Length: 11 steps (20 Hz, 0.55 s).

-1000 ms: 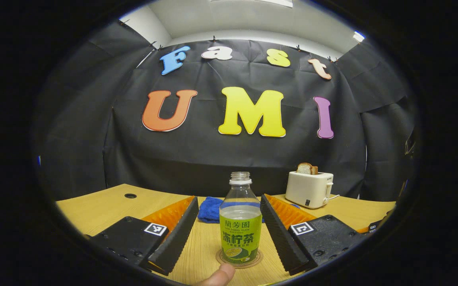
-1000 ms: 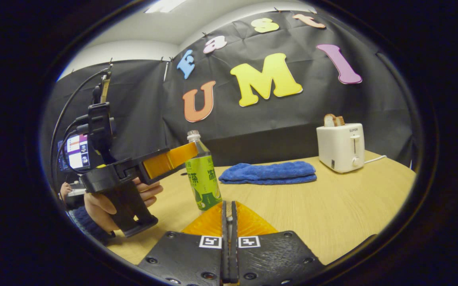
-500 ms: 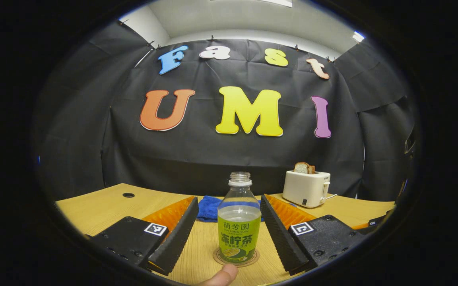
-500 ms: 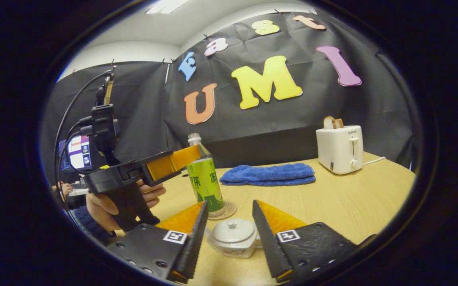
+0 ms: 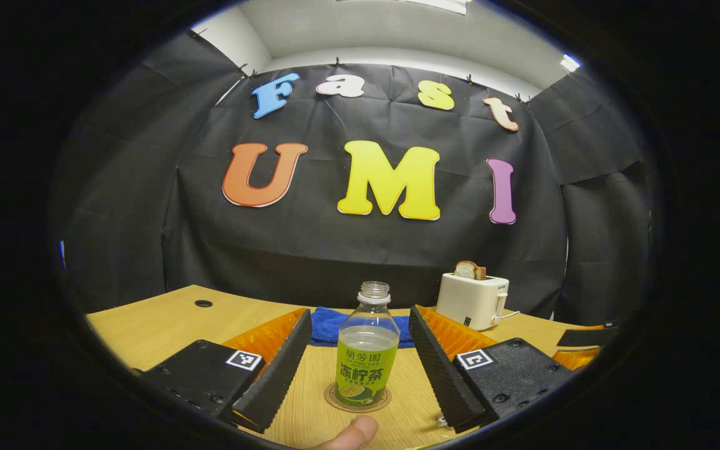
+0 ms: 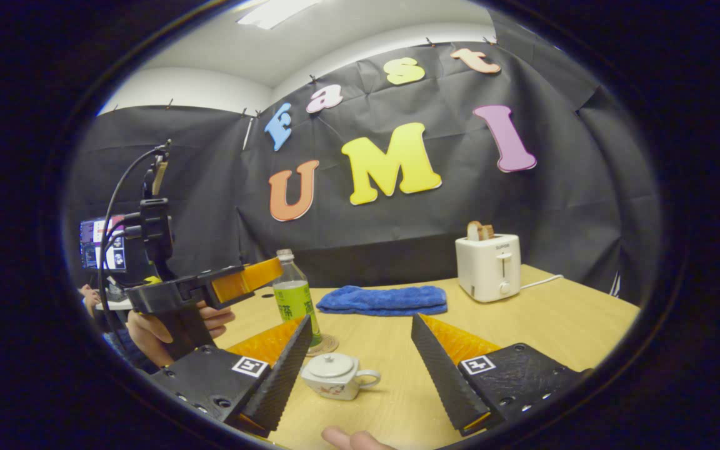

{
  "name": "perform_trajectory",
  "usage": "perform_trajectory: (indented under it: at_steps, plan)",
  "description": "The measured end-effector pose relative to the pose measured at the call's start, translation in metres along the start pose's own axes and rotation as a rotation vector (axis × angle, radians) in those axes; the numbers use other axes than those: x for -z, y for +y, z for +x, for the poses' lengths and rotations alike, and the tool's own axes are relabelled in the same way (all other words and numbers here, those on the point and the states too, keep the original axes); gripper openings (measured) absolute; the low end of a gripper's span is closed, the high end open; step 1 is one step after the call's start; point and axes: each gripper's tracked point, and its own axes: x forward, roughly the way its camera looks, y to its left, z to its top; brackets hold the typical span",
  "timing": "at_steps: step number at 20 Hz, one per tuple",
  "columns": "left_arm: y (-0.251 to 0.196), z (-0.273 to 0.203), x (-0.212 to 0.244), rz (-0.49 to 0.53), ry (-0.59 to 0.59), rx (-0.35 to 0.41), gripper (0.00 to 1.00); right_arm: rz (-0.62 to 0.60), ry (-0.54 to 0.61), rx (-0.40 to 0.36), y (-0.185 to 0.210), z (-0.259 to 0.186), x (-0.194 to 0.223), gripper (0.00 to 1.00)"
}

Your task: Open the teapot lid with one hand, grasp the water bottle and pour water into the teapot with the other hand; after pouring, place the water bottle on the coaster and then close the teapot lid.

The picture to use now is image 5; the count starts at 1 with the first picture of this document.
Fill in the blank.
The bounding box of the round wooden coaster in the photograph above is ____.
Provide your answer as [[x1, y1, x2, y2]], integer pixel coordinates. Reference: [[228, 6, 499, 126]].
[[324, 382, 393, 413]]

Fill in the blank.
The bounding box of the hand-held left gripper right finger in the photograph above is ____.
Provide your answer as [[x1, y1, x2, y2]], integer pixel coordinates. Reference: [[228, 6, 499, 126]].
[[408, 304, 576, 434]]

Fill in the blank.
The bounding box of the white toaster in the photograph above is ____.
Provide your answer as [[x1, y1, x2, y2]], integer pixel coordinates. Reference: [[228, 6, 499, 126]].
[[436, 273, 510, 331]]

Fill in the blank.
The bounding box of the green label water bottle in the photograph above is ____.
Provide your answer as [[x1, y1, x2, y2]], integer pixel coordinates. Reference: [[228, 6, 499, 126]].
[[335, 281, 401, 408]]

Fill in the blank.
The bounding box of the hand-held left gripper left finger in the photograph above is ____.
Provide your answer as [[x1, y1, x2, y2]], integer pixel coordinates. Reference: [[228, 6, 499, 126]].
[[141, 307, 314, 434]]

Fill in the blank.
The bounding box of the black backdrop cloth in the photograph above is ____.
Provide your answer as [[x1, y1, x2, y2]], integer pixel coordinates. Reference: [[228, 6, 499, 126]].
[[54, 31, 654, 326]]

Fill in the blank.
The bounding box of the blue towel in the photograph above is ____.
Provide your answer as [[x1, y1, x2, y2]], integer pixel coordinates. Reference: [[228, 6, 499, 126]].
[[309, 307, 416, 348]]

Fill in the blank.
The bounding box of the bread slice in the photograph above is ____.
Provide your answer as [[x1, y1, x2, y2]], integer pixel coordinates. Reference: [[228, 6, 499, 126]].
[[453, 261, 487, 281]]

